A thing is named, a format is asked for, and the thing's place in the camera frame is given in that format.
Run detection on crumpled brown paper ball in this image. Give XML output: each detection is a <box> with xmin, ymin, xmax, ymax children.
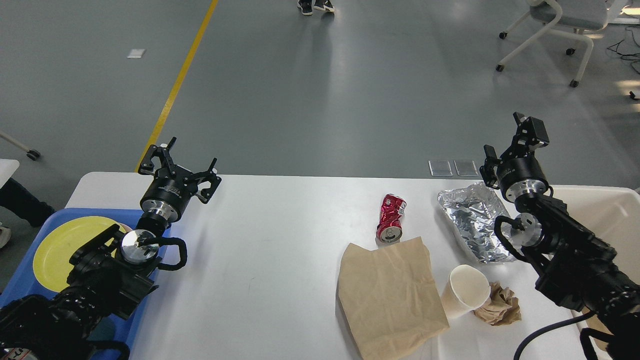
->
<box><xmin>473</xmin><ymin>281</ymin><xmax>522</xmax><ymax>326</ymax></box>

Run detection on person at left edge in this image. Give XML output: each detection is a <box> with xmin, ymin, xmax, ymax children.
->
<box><xmin>0</xmin><ymin>177</ymin><xmax>57</xmax><ymax>228</ymax></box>

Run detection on black cable on floor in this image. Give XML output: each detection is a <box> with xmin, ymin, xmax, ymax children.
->
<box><xmin>607</xmin><ymin>26</ymin><xmax>640</xmax><ymax>101</ymax></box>

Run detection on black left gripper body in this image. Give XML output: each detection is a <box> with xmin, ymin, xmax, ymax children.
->
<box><xmin>140</xmin><ymin>177</ymin><xmax>199</xmax><ymax>223</ymax></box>

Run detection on floor socket plate left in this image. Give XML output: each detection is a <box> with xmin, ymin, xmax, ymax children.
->
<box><xmin>428</xmin><ymin>160</ymin><xmax>453</xmax><ymax>177</ymax></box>

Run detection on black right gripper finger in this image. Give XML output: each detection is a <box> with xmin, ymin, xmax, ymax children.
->
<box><xmin>478</xmin><ymin>145</ymin><xmax>502</xmax><ymax>190</ymax></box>
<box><xmin>500</xmin><ymin>112</ymin><xmax>550</xmax><ymax>162</ymax></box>

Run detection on white chair leg with caster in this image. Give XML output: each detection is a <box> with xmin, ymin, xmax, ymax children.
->
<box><xmin>0</xmin><ymin>131</ymin><xmax>41</xmax><ymax>161</ymax></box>

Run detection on floor socket plate right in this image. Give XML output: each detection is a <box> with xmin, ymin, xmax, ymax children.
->
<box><xmin>454</xmin><ymin>160</ymin><xmax>479</xmax><ymax>177</ymax></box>

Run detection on floor socket plate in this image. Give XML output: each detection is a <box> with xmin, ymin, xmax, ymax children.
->
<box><xmin>428</xmin><ymin>160</ymin><xmax>453</xmax><ymax>177</ymax></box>
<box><xmin>454</xmin><ymin>160</ymin><xmax>479</xmax><ymax>177</ymax></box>

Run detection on crushed red soda can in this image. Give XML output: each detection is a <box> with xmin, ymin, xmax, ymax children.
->
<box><xmin>375</xmin><ymin>193</ymin><xmax>407</xmax><ymax>244</ymax></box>

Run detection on brown paper bag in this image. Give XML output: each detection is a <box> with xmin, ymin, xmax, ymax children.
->
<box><xmin>337</xmin><ymin>237</ymin><xmax>450</xmax><ymax>360</ymax></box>

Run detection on beige plastic bin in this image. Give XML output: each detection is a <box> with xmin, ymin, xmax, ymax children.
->
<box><xmin>545</xmin><ymin>185</ymin><xmax>640</xmax><ymax>360</ymax></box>

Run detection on distant person's feet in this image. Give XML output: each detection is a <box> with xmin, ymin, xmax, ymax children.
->
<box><xmin>295</xmin><ymin>0</ymin><xmax>336</xmax><ymax>16</ymax></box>

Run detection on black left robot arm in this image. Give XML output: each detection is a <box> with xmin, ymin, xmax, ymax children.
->
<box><xmin>1</xmin><ymin>137</ymin><xmax>222</xmax><ymax>360</ymax></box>

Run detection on yellow plastic plate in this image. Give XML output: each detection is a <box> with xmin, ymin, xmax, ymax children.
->
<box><xmin>32</xmin><ymin>216</ymin><xmax>116</xmax><ymax>293</ymax></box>

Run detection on white grey office chair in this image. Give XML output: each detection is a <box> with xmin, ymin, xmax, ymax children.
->
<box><xmin>495</xmin><ymin>0</ymin><xmax>615</xmax><ymax>88</ymax></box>

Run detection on aluminium foil tray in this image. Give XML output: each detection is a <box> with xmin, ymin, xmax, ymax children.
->
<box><xmin>436</xmin><ymin>181</ymin><xmax>516</xmax><ymax>265</ymax></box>

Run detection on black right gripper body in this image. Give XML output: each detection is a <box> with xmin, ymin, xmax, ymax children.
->
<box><xmin>496</xmin><ymin>156</ymin><xmax>550</xmax><ymax>203</ymax></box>

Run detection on white paper cup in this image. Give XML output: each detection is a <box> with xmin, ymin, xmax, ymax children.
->
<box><xmin>439</xmin><ymin>264</ymin><xmax>491</xmax><ymax>320</ymax></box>

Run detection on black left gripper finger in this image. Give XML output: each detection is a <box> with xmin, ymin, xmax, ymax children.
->
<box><xmin>189</xmin><ymin>157</ymin><xmax>222</xmax><ymax>204</ymax></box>
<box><xmin>137</xmin><ymin>137</ymin><xmax>178</xmax><ymax>180</ymax></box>

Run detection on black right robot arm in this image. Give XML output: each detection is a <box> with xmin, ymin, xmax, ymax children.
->
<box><xmin>479</xmin><ymin>112</ymin><xmax>640</xmax><ymax>360</ymax></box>

